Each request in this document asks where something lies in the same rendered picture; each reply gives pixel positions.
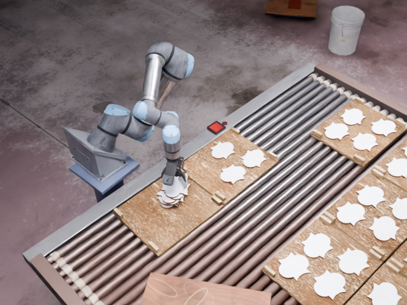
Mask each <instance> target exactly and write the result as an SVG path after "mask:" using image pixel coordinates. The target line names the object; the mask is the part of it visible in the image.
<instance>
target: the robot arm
mask: <svg viewBox="0 0 407 305"><path fill-rule="evenodd" d="M145 63H146V65H147V66H146V70H145V77H144V84H143V89H142V95H141V101H139V102H138V103H137V104H136V105H135V106H134V110H133V114H130V110H128V109H127V108H124V107H122V106H120V105H115V104H109V105H108V106H107V107H106V109H105V110H104V113H103V115H102V117H101V119H100V121H99V123H98V125H97V127H96V129H95V130H94V131H93V132H92V133H91V134H90V135H89V136H88V137H87V142H88V143H89V144H91V145H93V146H94V147H96V148H97V149H100V150H102V151H105V152H107V153H113V151H114V149H115V144H116V138H117V136H118V134H119V133H121V134H123V135H125V136H127V137H130V138H132V139H134V140H137V141H139V142H144V141H146V140H147V139H148V138H149V137H150V136H151V135H152V133H153V130H154V126H156V127H158V128H160V129H163V133H162V137H163V141H164V150H165V158H166V159H167V160H168V161H167V164H166V167H165V168H164V169H163V170H162V173H161V178H162V183H163V185H168V186H172V185H173V182H174V176H175V177H178V176H179V178H178V180H179V181H180V182H181V183H182V185H183V187H184V188H185V189H186V188H187V178H188V175H187V173H184V172H182V171H181V168H182V167H183V168H184V165H185V164H183V163H184V157H181V147H180V131H179V118H178V115H177V114H176V113H175V112H174V111H167V112H163V111H161V110H160V109H159V108H160V107H161V106H162V104H163V102H164V101H165V99H166V98H167V96H168V95H169V93H170V91H171V90H172V88H173V87H174V85H175V83H176V82H178V81H181V80H182V78H183V77H184V78H187V77H188V76H189V75H190V74H191V72H192V70H193V66H194V57H193V56H192V55H190V54H189V53H187V52H185V51H183V50H181V49H180V48H177V47H176V46H174V45H172V44H171V43H169V42H158V43H156V44H154V45H153V46H151V47H150V49H149V50H148V51H147V53H146V57H145ZM161 73H162V74H161ZM181 159H182V160H181Z"/></svg>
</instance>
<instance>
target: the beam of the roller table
mask: <svg viewBox="0 0 407 305"><path fill-rule="evenodd" d="M315 66H316V65H314V64H312V63H310V62H308V63H306V64H305V65H303V66H302V67H300V68H299V69H297V70H296V71H294V72H293V73H291V74H290V75H288V76H287V77H285V78H284V79H282V80H281V81H279V82H278V83H276V84H275V85H273V86H272V87H270V88H269V89H267V90H266V91H264V92H263V93H262V94H260V95H258V96H257V97H255V98H254V99H253V100H251V101H249V102H248V103H246V104H245V105H244V106H242V107H240V108H239V109H238V110H236V111H235V112H233V113H231V114H230V115H229V116H227V117H226V118H224V119H222V120H221V121H220V123H222V122H227V123H228V124H227V125H224V126H226V129H225V130H224V131H222V132H221V133H219V134H218V135H215V134H214V133H212V132H211V131H209V130H206V131H204V132H203V133H202V134H200V135H198V136H197V137H195V138H194V139H193V140H191V141H190V142H188V143H187V144H185V145H184V146H182V147H181V157H184V161H186V160H187V159H189V158H190V157H191V156H193V155H194V154H195V153H197V152H198V151H200V150H201V149H202V148H204V147H205V146H207V145H208V144H209V143H211V142H212V141H214V140H215V139H217V138H218V137H219V136H221V135H222V134H223V133H225V132H227V131H228V130H229V129H230V128H231V127H234V128H235V127H236V126H238V125H239V124H241V123H242V122H244V121H245V120H247V119H248V118H249V117H251V116H252V115H254V114H256V113H257V112H258V111H260V110H261V109H262V108H264V107H265V106H267V105H268V104H270V103H271V102H273V101H274V100H276V99H277V98H278V97H280V96H281V95H283V94H284V93H286V92H287V91H289V90H290V89H292V88H293V87H295V86H296V85H297V84H299V83H300V82H301V81H303V80H305V79H306V78H307V77H308V76H309V75H311V74H313V73H314V67H315ZM167 161H168V160H167V159H166V158H164V159H163V160H161V161H160V162H158V163H157V164H155V165H154V166H152V167H151V168H149V169H148V170H146V171H145V172H143V173H142V174H140V175H139V176H137V177H136V178H134V179H133V180H131V181H130V182H128V183H127V184H125V185H124V186H122V187H121V188H119V189H118V190H117V191H115V192H114V193H112V194H110V195H109V196H108V197H106V198H104V199H103V200H101V201H100V202H99V203H97V204H95V205H94V206H92V207H91V208H90V209H88V210H86V211H85V212H83V213H82V214H81V215H79V216H77V217H76V218H74V219H73V220H72V221H70V222H68V223H67V224H66V225H64V226H63V227H61V228H59V229H58V230H57V231H55V232H54V233H52V234H50V235H49V236H48V237H46V238H44V239H43V240H42V241H40V242H39V243H37V244H36V245H34V246H33V247H31V248H30V249H28V250H27V251H25V252H24V253H22V255H23V257H24V260H25V261H26V262H27V264H28V265H29V266H30V267H31V268H32V269H33V267H32V265H31V263H30V260H31V259H33V258H34V257H35V256H37V255H39V254H40V253H41V254H42V255H43V256H44V257H45V258H47V257H48V256H49V255H50V254H51V253H52V252H54V251H57V250H58V249H59V248H61V247H63V246H64V245H65V244H67V243H68V242H69V241H71V240H72V239H74V238H76V237H77V236H78V235H80V234H81V233H83V232H84V231H86V230H87V229H88V228H90V227H92V226H93V225H94V224H96V223H97V222H99V221H100V220H102V219H103V218H104V217H106V216H107V215H109V214H111V213H112V212H113V211H114V210H113V209H114V208H118V207H120V206H121V205H123V204H124V203H125V202H127V201H129V200H130V199H131V198H133V197H134V196H135V195H137V194H138V193H140V192H142V191H143V190H145V189H146V188H148V187H149V186H151V185H152V184H154V183H155V182H156V181H158V180H159V179H161V173H162V170H163V169H164V168H165V167H166V164H167Z"/></svg>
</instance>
